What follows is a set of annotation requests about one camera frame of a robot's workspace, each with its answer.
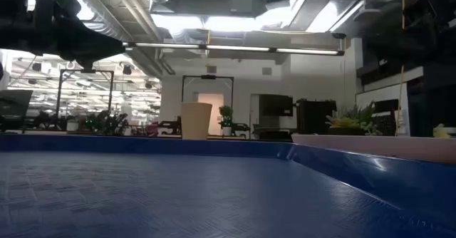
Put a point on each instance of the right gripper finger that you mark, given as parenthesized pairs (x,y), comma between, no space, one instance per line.
(402,39)
(399,54)

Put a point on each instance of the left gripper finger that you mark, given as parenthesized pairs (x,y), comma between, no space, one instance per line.
(85,35)
(92,52)

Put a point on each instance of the beige paper cup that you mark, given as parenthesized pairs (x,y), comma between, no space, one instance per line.
(196,122)

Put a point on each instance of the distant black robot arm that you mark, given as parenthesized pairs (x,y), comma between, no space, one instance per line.
(107,124)

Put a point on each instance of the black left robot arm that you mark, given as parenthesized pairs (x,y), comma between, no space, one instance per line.
(10,28)

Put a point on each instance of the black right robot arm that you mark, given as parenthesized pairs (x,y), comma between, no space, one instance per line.
(449,3)

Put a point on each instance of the blue plastic tray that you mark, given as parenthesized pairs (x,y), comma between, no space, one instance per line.
(178,195)

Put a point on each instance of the white box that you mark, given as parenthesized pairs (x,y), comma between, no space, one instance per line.
(404,122)

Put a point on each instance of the dark tilted screen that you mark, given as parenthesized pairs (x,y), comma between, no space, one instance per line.
(14,106)

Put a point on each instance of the succulent plant in dark pot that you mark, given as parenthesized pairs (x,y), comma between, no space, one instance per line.
(347,123)

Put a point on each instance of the small yellow object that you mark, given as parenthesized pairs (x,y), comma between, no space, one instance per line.
(441,132)

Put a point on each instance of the black cabinet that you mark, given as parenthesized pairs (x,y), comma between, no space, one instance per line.
(315,117)

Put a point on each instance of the black monitor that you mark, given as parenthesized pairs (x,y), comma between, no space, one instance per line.
(276,105)

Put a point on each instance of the long ceiling light bar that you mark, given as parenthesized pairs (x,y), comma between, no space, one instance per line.
(235,48)

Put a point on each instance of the small green potted plant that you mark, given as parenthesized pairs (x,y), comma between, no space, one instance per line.
(226,111)

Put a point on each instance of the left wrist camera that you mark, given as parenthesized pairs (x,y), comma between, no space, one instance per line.
(58,3)

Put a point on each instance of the black ceiling camera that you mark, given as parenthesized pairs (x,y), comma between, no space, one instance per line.
(338,35)

